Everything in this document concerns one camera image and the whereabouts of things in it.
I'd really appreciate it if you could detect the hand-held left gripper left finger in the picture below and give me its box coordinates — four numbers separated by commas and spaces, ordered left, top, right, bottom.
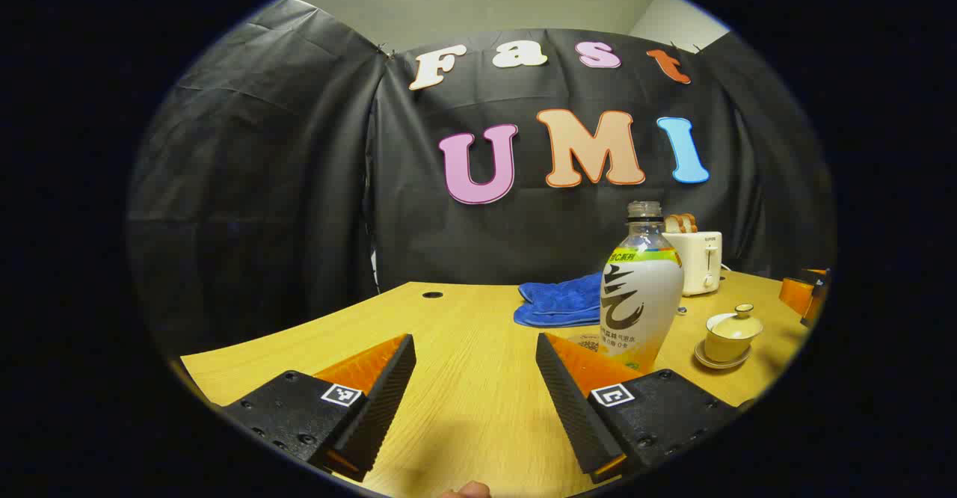
221, 333, 417, 483

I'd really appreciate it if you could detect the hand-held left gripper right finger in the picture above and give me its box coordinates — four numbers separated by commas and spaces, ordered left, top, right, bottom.
535, 332, 739, 485

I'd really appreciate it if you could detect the cream teacup lid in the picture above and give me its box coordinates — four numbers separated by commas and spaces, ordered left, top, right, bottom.
707, 304, 764, 339

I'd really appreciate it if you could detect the clear water bottle white label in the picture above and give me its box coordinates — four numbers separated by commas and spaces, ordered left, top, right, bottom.
599, 200, 685, 374

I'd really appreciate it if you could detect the cream teacup saucer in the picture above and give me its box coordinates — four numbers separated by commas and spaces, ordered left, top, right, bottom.
694, 341, 753, 371

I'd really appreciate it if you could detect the white toaster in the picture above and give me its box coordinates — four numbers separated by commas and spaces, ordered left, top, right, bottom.
662, 231, 723, 297

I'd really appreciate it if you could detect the blue towel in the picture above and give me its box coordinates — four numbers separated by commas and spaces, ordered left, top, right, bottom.
514, 272, 605, 328

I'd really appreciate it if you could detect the black backdrop cloth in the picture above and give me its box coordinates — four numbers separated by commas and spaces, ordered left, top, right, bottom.
127, 0, 837, 357

